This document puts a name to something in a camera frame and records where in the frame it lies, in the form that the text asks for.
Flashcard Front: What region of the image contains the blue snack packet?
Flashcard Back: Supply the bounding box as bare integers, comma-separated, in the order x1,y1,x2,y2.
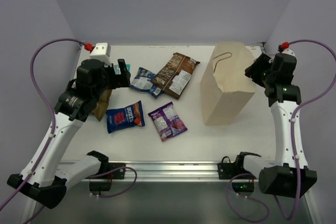
130,67,163,98

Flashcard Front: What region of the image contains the olive brown snack bag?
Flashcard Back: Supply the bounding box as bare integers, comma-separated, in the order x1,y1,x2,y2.
90,90,112,122

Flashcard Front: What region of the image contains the blue Burts crisps bag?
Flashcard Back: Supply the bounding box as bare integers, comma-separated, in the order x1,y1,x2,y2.
106,101,145,134

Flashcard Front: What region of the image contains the dark brown snack bag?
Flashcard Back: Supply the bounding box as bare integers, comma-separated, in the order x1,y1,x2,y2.
151,52,200,100

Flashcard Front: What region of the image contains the purple snack packet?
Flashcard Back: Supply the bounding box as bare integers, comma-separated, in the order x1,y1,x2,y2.
148,102,187,142

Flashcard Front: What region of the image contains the teal Fox's candy bag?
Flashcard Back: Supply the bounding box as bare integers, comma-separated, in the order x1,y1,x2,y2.
113,64,130,74

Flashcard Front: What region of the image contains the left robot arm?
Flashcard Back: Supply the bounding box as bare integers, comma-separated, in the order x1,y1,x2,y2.
7,59,131,209

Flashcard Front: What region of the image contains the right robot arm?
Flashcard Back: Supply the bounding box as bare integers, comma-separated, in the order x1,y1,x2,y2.
234,49,317,198

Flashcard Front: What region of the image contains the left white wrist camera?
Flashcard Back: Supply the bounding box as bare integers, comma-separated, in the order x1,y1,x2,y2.
89,42,112,67

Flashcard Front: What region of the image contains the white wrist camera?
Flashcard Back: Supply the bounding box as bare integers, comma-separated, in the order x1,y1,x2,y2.
278,42,296,57
89,42,112,67

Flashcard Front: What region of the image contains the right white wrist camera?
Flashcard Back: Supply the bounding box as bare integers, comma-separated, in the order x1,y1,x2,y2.
278,42,296,57

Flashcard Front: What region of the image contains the aluminium mounting rail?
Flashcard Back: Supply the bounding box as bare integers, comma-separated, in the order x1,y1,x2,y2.
60,160,283,183

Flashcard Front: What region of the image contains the left black base bracket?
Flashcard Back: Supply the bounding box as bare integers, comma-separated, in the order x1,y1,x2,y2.
86,162,126,195

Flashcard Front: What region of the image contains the black base bracket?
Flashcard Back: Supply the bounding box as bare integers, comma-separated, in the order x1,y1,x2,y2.
86,162,126,195
217,152,261,196

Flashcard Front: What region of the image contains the right black base bracket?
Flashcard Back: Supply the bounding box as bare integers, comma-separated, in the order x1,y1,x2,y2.
217,152,261,196

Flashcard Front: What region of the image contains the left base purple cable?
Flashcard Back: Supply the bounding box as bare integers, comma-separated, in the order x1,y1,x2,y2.
91,166,138,199

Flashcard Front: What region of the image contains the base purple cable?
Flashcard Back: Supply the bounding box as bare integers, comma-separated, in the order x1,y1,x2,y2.
226,173,270,222
91,166,138,199

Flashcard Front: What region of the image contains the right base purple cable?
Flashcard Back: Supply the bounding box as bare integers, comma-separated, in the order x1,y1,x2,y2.
226,173,270,222

